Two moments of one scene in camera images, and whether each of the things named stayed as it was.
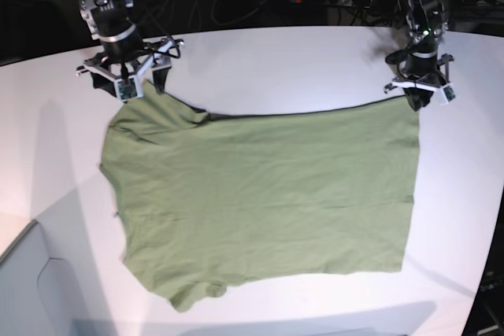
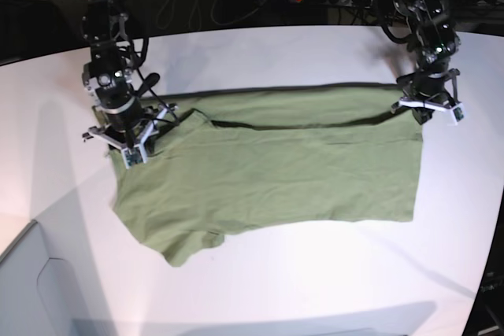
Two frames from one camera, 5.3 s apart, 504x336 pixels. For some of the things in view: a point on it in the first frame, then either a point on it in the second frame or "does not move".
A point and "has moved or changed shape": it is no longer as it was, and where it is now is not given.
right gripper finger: [159, 77] -> [149, 145]
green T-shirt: [207, 201] has moved or changed shape
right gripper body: [126, 52] -> [127, 126]
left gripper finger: [425, 97] -> [427, 114]
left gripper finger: [413, 97] -> [422, 114]
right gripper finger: [100, 82] -> [113, 146]
